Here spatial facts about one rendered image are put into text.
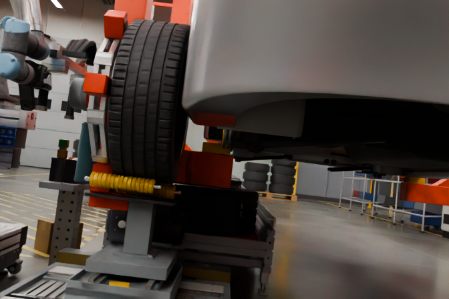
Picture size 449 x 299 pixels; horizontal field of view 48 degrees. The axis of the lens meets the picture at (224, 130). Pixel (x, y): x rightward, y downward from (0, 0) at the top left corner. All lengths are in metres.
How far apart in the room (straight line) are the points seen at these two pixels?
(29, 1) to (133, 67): 0.42
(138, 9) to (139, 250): 1.20
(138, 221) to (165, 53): 0.68
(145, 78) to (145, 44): 0.15
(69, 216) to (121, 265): 0.82
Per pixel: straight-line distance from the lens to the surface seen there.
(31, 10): 1.89
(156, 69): 1.79
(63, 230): 2.71
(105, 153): 1.96
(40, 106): 2.00
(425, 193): 4.69
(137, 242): 2.06
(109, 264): 1.94
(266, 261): 2.58
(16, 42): 1.74
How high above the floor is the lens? 0.61
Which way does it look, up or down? 4 degrees up
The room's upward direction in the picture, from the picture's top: 7 degrees clockwise
